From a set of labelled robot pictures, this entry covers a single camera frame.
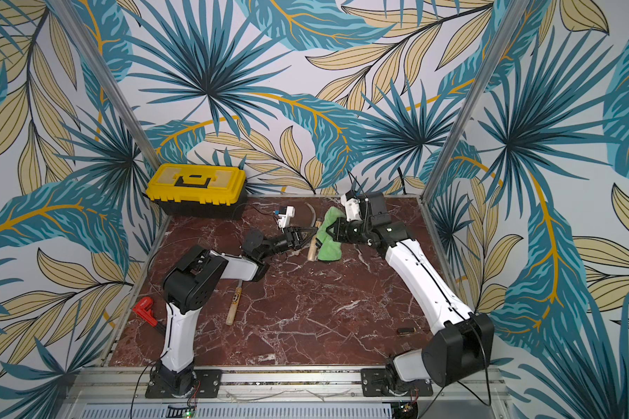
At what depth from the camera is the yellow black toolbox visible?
1006 mm

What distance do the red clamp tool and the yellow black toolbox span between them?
36 centimetres

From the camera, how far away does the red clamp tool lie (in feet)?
2.80

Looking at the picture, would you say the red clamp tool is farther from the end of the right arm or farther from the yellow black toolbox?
the end of the right arm

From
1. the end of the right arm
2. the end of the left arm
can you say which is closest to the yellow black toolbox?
the end of the left arm

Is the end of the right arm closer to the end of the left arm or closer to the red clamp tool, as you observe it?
the end of the left arm

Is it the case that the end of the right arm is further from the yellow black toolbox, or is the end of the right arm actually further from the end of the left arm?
the yellow black toolbox
